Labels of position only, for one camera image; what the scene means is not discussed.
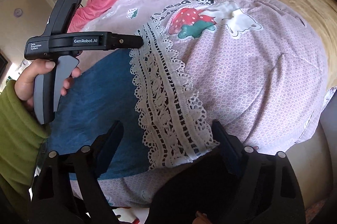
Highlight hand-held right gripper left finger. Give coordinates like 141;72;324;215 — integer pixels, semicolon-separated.
28;120;124;224

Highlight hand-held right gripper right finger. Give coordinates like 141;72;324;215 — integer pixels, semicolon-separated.
212;119;307;224

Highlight person's left hand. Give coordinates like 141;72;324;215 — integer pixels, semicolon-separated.
14;59;82;109

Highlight blue denim pants lace hem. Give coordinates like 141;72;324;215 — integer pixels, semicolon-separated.
45;21;221;180

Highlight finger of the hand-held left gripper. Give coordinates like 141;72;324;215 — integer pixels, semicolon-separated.
113;33;144;50

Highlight person's left forearm green sleeve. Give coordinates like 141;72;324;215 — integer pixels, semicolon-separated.
0;79;52;205

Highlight strawberry print blanket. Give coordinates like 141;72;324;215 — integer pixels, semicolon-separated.
66;0;337;215

